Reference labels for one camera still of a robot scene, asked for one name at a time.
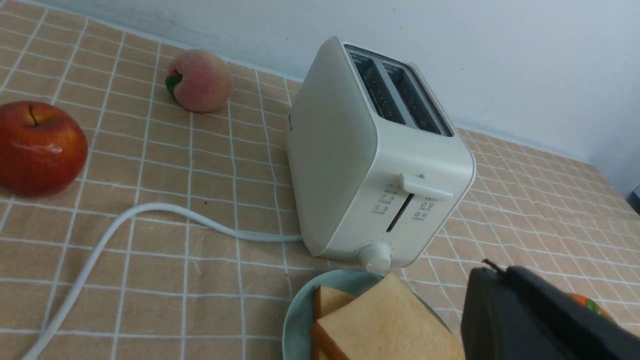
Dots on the beige checkered tablecloth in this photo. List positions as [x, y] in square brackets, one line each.
[167, 289]

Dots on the light blue round plate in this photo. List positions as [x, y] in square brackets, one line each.
[296, 338]

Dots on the pink peach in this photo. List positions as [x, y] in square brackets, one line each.
[199, 81]

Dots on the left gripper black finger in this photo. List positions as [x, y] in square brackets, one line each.
[514, 314]

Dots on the red apple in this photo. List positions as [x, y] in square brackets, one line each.
[42, 149]

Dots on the orange persimmon with green leaves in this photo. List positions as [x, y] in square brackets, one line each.
[591, 305]

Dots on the white two-slot toaster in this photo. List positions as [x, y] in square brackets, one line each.
[377, 167]

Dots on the toast slice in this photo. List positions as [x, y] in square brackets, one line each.
[326, 300]
[386, 322]

